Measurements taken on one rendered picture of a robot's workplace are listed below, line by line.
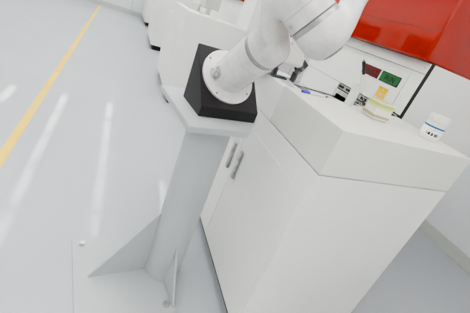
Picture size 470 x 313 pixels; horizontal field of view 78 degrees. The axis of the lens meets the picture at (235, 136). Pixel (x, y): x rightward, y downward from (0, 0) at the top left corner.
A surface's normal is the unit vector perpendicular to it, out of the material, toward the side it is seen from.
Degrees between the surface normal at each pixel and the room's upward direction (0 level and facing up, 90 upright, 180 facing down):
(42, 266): 0
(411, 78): 90
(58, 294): 0
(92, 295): 0
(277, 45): 74
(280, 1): 117
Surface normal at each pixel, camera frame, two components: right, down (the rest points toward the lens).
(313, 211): 0.30, 0.49
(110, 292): 0.33, -0.86
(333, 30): 0.11, 0.25
